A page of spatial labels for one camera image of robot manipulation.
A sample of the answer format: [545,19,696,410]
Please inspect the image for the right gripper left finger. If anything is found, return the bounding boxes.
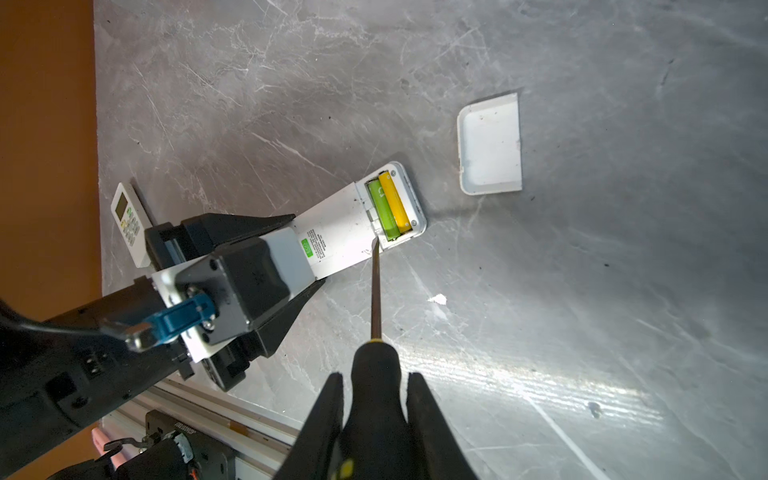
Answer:
[274,373,344,480]

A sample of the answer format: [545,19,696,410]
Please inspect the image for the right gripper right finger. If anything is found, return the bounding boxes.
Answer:
[406,372,478,480]

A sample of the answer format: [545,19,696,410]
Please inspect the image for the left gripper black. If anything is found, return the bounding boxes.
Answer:
[145,213,326,392]

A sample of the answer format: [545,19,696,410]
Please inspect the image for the black yellow screwdriver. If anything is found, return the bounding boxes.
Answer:
[334,240,418,479]

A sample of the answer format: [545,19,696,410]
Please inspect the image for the green battery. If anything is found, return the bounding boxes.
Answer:
[366,180,401,241]

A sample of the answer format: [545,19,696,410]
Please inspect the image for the yellow battery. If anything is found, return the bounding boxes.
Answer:
[378,172,412,234]

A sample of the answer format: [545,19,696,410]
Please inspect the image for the white battery cover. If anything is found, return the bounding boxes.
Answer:
[457,92,523,196]

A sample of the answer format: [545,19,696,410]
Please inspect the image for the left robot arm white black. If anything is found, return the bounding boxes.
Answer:
[1,214,321,476]

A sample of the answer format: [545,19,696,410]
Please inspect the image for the small white remote control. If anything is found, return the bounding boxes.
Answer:
[110,182,152,268]

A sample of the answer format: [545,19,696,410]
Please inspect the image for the pink tool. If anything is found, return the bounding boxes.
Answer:
[90,427,128,469]

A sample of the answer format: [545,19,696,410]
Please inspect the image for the aluminium rail frame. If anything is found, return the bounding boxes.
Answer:
[99,375,298,479]

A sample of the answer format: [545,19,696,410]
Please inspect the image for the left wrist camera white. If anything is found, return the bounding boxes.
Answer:
[98,235,317,364]

